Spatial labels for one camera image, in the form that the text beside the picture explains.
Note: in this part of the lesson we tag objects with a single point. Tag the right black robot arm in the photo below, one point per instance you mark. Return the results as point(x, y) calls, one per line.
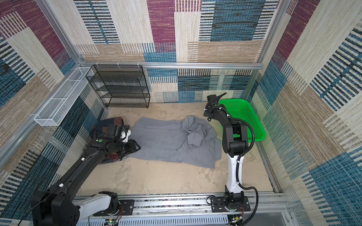
point(235, 143)

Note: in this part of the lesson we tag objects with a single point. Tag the aluminium back rail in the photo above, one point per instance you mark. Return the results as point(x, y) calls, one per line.
point(175, 65)

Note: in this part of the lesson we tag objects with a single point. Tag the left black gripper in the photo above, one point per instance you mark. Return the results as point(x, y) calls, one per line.
point(132, 147)

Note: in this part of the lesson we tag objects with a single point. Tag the grey long sleeve shirt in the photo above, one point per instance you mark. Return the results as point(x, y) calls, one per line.
point(192, 141)

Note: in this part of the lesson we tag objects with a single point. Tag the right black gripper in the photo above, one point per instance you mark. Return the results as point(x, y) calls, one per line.
point(205, 112)

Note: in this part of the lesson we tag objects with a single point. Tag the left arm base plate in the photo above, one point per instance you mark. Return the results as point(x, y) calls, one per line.
point(126, 208)

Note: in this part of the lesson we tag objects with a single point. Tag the green plastic basket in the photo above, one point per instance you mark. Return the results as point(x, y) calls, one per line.
point(242, 109)

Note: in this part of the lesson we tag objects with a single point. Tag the folded plaid flannel shirt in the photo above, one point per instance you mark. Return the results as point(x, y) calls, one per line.
point(101, 128)

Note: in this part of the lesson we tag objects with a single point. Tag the aluminium rail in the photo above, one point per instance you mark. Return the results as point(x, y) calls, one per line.
point(175, 65)
point(196, 204)

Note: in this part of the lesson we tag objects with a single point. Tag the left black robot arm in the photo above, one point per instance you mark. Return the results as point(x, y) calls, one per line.
point(57, 207)

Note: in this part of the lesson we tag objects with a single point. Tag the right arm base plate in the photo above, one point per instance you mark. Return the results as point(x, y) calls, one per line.
point(218, 205)

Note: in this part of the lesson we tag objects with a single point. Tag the white wire mesh tray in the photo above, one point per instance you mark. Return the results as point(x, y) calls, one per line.
point(55, 110)

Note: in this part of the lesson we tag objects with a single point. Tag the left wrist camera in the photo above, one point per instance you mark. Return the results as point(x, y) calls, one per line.
point(125, 134)

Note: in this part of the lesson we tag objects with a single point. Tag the aluminium front rail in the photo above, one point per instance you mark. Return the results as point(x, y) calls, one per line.
point(196, 204)

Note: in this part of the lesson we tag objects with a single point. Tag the black wire shelf rack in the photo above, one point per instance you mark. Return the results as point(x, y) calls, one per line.
point(120, 86)

